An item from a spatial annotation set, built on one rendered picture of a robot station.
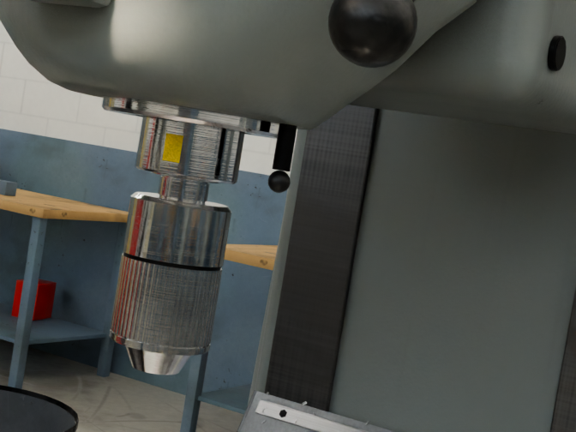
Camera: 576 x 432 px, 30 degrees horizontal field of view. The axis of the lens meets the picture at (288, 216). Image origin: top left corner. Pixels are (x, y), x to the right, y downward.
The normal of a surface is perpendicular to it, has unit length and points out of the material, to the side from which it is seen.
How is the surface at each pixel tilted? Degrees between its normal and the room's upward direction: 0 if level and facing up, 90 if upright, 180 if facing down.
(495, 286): 90
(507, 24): 90
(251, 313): 90
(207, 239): 90
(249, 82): 134
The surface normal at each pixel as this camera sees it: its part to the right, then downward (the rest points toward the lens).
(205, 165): 0.43, 0.12
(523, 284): -0.50, -0.04
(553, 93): 0.69, 0.59
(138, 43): -0.28, 0.51
